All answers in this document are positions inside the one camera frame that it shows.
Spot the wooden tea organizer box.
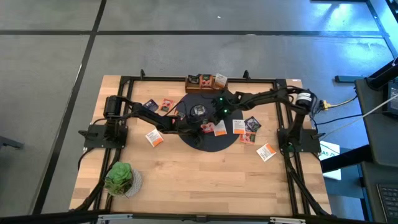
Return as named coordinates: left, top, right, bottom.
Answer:
left=185, top=76, right=229, bottom=94

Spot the yellow floor cable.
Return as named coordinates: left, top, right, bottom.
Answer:
left=328, top=95, right=358, bottom=108

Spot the black desk beam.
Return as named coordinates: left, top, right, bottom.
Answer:
left=321, top=144, right=374, bottom=174

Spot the black metal table frame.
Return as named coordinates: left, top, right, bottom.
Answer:
left=70, top=68, right=332, bottom=218

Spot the round dark woven placemat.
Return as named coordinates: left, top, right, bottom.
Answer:
left=175, top=90, right=244, bottom=153

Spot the white orange Tazo packet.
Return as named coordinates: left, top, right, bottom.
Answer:
left=256, top=143, right=277, bottom=162
left=213, top=73, right=228, bottom=89
left=145, top=129, right=164, bottom=147
left=213, top=120, right=228, bottom=137
left=232, top=119, right=246, bottom=135

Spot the black camera rig bar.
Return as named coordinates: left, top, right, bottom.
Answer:
left=0, top=210, right=398, bottom=224

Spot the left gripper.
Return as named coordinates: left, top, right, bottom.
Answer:
left=183, top=116, right=209, bottom=149

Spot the blue-grey floor bar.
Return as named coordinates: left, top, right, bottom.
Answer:
left=335, top=75, right=366, bottom=83

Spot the laptop screen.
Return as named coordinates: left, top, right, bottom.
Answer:
left=387, top=79, right=398, bottom=118

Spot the black keyboard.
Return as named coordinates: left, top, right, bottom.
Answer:
left=376, top=183, right=398, bottom=224

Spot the grey furniture foot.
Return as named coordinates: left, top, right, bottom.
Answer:
left=0, top=136, right=25, bottom=150

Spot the potted green succulent plant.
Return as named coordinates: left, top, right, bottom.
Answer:
left=104, top=161, right=143, bottom=198

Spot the black desk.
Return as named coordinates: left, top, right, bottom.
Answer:
left=356, top=77, right=398, bottom=167

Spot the white cable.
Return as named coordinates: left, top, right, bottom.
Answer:
left=353, top=93, right=398, bottom=124

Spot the black grey tea packet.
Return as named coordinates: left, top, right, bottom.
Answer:
left=192, top=105, right=206, bottom=118

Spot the white printed sign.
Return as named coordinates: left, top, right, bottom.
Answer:
left=319, top=140, right=342, bottom=181

